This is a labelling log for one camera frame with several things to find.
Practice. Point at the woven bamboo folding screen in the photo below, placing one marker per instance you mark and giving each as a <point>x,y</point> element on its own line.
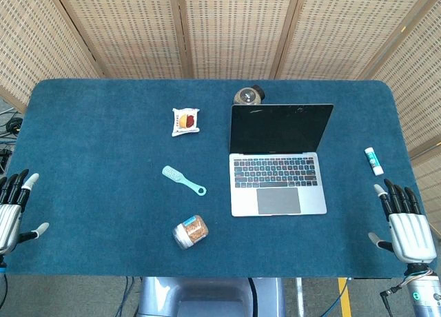
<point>234,31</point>

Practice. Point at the white snack packet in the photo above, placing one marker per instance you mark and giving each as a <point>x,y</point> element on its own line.
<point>186,121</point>

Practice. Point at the clear jar orange snacks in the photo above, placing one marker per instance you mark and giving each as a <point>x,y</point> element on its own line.
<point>191,231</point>

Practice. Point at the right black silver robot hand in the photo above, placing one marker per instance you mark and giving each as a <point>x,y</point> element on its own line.
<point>411,234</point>

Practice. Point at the white green glue stick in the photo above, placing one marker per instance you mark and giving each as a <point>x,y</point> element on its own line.
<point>373,161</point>

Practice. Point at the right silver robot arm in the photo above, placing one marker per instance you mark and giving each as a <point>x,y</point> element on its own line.
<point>425,296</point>

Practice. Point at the blue table mat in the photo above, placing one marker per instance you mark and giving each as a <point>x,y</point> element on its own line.
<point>103,193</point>

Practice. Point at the silver blue robot base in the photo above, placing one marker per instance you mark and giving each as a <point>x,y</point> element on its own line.
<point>206,296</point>

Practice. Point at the teal plastic brush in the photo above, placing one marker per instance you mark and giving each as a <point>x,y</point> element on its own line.
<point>179,178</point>

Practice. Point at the silver laptop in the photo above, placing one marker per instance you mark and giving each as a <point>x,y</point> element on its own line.
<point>279,179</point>

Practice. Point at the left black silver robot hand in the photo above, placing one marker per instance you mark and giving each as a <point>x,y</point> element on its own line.
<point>8,220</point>

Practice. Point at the round glass jar black lid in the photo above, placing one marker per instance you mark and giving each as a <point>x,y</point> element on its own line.
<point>246,95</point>

